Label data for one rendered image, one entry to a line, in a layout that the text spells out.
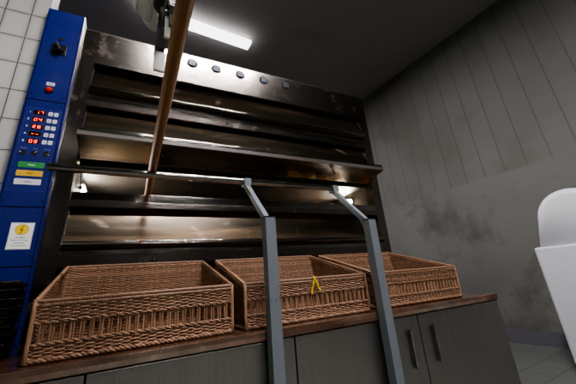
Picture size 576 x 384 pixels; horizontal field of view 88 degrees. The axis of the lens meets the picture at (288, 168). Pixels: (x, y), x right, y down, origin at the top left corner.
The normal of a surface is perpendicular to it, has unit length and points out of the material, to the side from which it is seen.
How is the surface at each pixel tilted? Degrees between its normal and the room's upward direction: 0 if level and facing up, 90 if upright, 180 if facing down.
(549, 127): 90
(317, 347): 90
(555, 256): 90
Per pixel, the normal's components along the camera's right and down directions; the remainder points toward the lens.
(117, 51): 0.45, -0.35
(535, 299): -0.86, -0.11
